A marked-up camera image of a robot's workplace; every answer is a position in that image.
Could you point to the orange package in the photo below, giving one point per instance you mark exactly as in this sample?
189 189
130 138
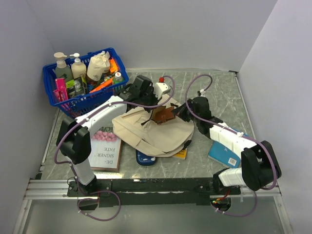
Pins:
107 79

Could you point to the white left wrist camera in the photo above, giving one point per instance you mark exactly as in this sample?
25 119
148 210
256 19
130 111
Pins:
161 88

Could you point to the pink box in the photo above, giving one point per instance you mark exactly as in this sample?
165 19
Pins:
61 91

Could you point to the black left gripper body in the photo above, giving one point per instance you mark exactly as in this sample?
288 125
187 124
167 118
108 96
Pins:
148 98

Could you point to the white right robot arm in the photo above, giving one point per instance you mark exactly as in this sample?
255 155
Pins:
259 166

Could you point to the beige canvas backpack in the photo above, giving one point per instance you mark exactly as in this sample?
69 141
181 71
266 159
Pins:
150 138

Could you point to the blue shark pencil case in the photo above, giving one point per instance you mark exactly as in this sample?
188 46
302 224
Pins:
144 160

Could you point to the blue plastic basket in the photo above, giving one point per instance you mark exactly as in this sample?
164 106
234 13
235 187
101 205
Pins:
81 105

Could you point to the green pump bottle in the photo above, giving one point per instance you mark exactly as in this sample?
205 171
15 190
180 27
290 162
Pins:
62 70

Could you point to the black green box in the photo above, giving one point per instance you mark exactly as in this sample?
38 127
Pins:
76 87

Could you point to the aluminium rail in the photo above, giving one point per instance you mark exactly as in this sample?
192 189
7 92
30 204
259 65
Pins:
59 189

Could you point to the pink flower cover book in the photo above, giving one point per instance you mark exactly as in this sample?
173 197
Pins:
106 149

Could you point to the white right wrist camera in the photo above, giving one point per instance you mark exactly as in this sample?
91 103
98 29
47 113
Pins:
201 93

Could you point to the brown leather wallet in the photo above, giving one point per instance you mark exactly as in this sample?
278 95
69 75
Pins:
164 115

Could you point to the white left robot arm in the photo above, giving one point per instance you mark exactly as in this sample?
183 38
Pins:
74 138

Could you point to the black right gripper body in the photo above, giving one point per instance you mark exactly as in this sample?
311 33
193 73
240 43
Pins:
190 104

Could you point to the cream pump bottle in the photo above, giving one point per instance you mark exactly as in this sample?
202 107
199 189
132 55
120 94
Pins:
79 69

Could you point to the beige cloth pouch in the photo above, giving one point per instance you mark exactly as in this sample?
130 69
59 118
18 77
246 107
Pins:
98 65

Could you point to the blue thin booklet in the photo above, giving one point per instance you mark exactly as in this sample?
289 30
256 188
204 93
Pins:
223 146

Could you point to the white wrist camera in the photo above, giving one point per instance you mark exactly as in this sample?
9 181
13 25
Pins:
161 88
201 93

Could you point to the orange treehouse book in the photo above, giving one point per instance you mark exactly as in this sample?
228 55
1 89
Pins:
181 154

